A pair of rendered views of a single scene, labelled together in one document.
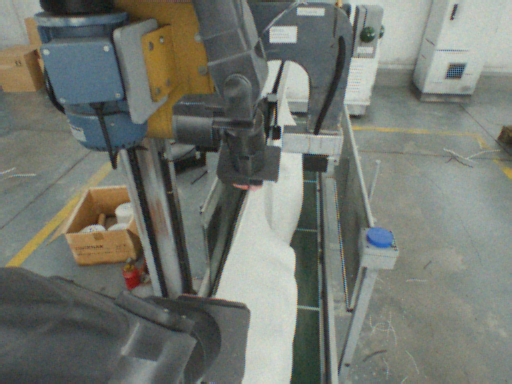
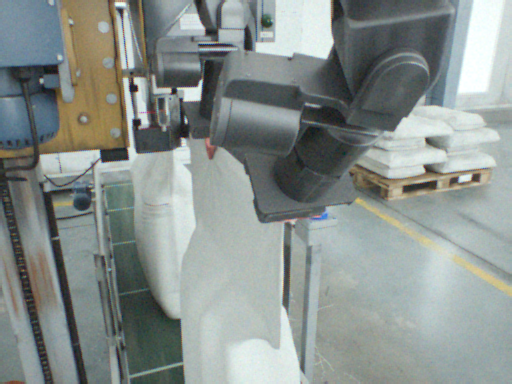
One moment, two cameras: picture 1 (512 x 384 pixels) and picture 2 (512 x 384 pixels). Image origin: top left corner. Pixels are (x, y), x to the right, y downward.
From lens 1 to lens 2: 35 cm
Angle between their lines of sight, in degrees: 29
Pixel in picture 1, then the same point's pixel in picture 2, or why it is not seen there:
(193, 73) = (97, 67)
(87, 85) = (26, 43)
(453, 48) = not seen: hidden behind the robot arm
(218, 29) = not seen: outside the picture
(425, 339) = (355, 356)
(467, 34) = not seen: hidden behind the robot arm
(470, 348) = (393, 347)
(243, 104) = (238, 25)
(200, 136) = (188, 70)
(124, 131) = (44, 118)
